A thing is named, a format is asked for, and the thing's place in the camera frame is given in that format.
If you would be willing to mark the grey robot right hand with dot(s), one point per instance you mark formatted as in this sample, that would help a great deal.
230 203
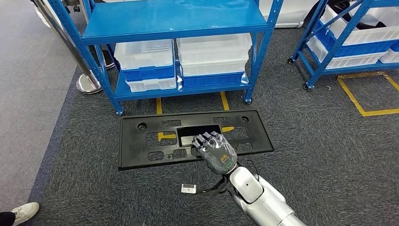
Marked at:
218 156

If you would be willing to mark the black plastic plate part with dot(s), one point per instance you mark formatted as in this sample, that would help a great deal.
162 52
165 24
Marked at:
134 146

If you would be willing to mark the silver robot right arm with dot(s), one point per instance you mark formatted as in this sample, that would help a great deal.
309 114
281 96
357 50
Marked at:
265 202

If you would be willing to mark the blue metal shelf rack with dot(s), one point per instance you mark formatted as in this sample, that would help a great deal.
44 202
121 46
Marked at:
156 15

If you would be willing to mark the blue wheeled shelf rack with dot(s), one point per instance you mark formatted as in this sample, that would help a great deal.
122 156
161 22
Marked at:
335 46

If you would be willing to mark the white car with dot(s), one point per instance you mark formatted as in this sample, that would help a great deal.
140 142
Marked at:
290 12

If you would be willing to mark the person's foot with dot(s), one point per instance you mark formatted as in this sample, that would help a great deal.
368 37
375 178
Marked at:
26 212

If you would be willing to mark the black item in bin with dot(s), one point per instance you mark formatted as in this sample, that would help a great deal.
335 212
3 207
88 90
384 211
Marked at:
371 25

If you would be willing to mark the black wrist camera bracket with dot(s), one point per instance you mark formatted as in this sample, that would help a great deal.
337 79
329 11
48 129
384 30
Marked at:
212 189

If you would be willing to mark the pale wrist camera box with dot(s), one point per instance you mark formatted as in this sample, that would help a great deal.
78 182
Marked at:
189 189

